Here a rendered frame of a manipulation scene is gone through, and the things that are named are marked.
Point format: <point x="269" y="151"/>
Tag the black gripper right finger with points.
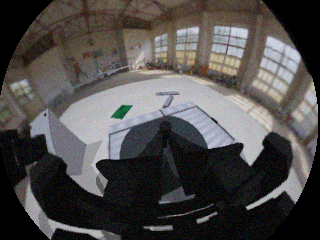
<point x="192" y="161"/>

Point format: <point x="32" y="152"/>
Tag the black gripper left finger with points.
<point x="146" y="167"/>

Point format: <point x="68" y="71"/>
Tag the flat green square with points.
<point x="122" y="111"/>

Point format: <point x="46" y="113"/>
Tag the dark grey round disc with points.
<point x="139" y="137"/>

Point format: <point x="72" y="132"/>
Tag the black headed pin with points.
<point x="165" y="127"/>

